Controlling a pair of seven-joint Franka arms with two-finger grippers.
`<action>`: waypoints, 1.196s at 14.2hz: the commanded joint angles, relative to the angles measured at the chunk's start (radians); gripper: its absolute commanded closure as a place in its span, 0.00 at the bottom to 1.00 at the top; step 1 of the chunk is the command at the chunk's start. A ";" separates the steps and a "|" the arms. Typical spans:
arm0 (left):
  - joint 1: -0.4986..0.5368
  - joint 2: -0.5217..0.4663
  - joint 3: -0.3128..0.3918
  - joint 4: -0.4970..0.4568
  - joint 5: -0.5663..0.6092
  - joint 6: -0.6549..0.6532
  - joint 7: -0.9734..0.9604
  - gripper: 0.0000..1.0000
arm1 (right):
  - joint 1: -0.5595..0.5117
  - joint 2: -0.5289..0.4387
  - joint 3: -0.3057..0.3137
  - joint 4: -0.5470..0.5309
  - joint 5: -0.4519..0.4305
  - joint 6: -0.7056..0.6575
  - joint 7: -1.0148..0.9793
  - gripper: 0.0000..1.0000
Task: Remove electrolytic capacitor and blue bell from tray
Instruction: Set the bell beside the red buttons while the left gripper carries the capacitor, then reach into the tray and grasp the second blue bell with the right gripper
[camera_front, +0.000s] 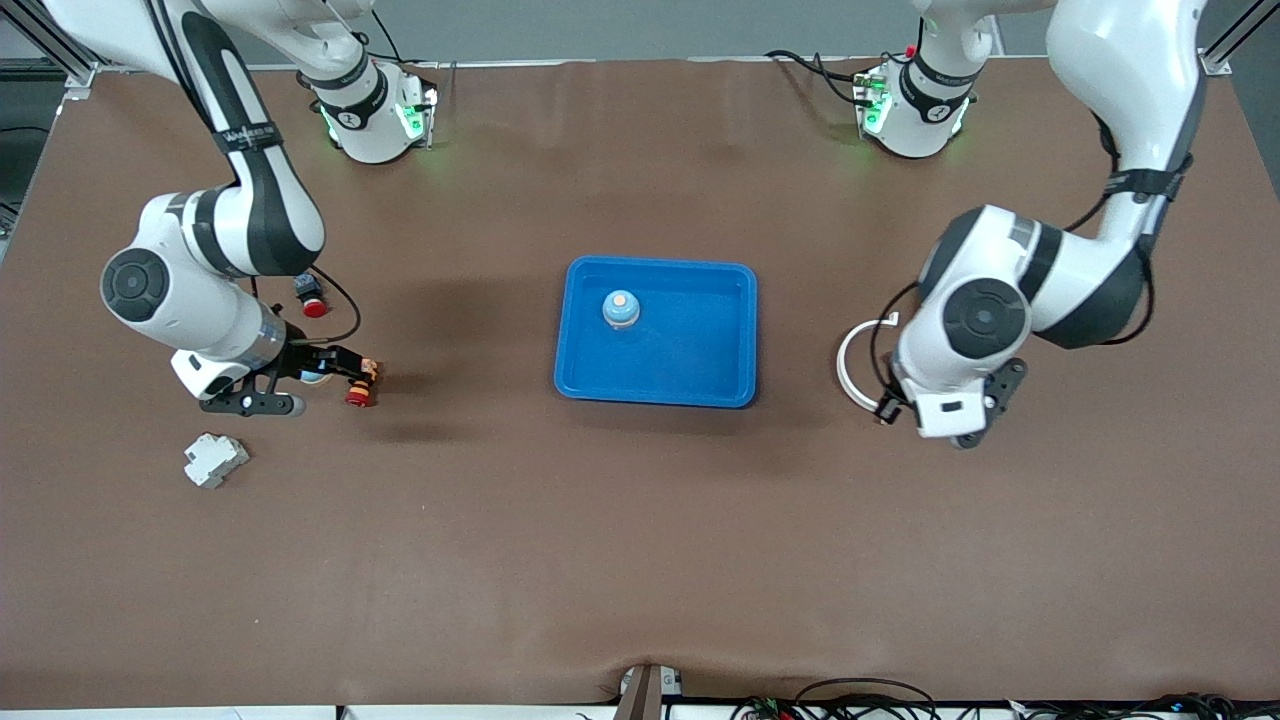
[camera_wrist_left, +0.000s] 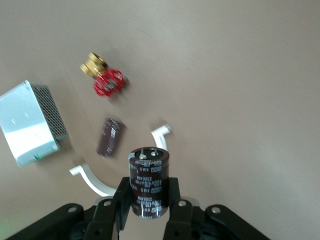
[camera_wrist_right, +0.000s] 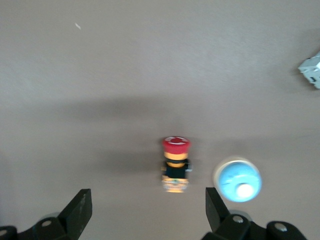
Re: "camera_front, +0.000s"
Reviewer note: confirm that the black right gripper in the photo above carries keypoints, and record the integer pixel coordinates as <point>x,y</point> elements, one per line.
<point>304,359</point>

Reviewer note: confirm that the light blue bell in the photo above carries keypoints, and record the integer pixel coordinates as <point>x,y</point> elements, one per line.
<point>621,308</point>
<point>316,377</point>

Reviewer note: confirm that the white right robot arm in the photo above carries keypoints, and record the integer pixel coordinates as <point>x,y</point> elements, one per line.
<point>200,300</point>

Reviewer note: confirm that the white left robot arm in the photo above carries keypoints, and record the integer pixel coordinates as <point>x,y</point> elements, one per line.
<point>1000,260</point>

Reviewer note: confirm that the red push button black base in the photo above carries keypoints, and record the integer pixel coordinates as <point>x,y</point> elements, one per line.
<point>313,303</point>

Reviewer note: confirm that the white circuit breaker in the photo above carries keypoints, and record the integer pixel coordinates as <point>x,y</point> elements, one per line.
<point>215,460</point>

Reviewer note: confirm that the blue plastic tray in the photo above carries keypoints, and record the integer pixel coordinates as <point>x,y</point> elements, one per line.
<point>670,340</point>

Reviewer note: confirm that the brown table cover mat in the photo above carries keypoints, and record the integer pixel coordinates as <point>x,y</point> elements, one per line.
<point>640,550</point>

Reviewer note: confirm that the red orange button switch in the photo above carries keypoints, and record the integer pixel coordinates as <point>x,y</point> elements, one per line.
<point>362,390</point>

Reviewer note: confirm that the white curved plastic bracket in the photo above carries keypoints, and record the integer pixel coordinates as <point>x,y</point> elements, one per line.
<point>841,368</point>

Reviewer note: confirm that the metal table clamp bracket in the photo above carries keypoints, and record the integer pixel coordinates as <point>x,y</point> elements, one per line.
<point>642,692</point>

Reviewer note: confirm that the aluminium frame post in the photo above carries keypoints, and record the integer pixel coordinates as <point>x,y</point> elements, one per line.
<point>1215,62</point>
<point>78,82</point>

